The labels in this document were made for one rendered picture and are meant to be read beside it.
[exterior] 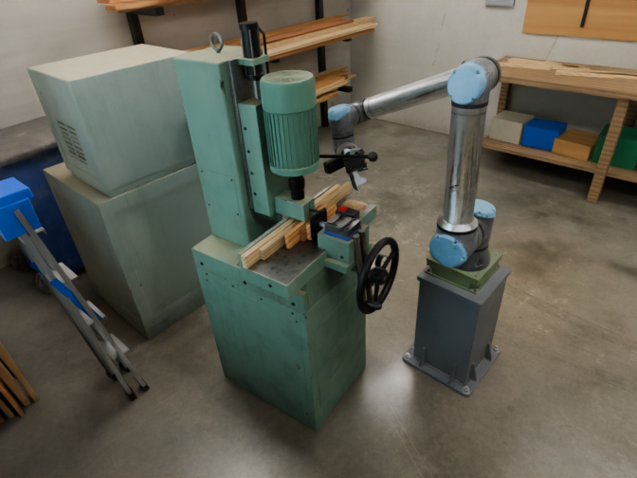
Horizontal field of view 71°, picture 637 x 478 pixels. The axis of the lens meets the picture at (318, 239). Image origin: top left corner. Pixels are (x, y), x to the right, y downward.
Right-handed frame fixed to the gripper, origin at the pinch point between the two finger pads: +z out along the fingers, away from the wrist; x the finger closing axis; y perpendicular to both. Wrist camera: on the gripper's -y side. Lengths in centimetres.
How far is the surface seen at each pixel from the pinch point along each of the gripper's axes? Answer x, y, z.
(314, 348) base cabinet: 61, -30, 15
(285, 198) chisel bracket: 4.5, -25.4, -2.5
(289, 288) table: 23.9, -29.8, 28.2
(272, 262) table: 19.4, -34.4, 15.7
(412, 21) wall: -24, 117, -335
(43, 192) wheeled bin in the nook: 1, -172, -109
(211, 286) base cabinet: 38, -67, -11
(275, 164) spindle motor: -11.3, -24.8, 6.1
